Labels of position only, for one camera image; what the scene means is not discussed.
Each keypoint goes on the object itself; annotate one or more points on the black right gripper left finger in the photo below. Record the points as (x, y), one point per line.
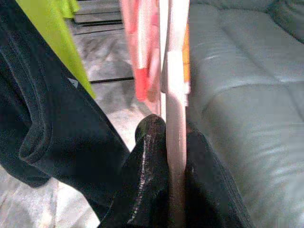
(149, 166)

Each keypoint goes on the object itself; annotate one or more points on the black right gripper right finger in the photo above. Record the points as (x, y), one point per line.
(206, 190)

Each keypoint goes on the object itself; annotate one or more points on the black garment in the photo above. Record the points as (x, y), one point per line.
(59, 118)

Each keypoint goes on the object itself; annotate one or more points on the black metal drying rack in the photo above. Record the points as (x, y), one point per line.
(111, 80)

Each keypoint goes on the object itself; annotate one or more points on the grey sofa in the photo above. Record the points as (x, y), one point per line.
(249, 95)

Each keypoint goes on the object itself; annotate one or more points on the pink patterned cloth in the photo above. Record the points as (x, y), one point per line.
(142, 59)

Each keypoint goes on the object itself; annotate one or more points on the lime green shirt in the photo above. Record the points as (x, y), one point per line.
(47, 28)

